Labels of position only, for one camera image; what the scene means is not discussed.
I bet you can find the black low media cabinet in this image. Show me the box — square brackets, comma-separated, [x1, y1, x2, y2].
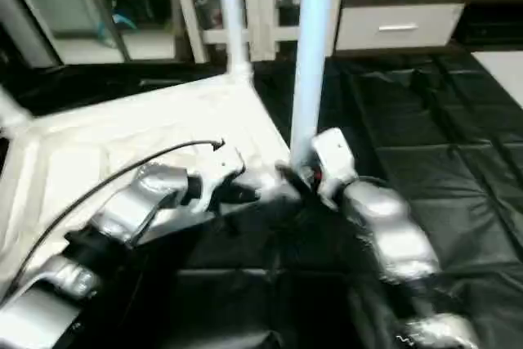
[458, 0, 523, 46]

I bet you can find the white glass door cabinet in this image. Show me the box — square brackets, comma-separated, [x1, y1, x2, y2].
[168, 0, 348, 62]

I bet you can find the black table mat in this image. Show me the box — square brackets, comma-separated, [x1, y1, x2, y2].
[0, 45, 523, 349]

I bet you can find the grey metal frame post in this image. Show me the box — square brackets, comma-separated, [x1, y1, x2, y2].
[82, 0, 132, 60]
[0, 0, 62, 68]

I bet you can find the white drawer unit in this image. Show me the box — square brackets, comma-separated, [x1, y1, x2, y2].
[335, 4, 467, 51]

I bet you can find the blue plastic stool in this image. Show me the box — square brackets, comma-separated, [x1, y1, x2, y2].
[106, 10, 141, 33]

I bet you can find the white plastic table top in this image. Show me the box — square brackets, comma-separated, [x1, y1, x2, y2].
[0, 69, 305, 284]

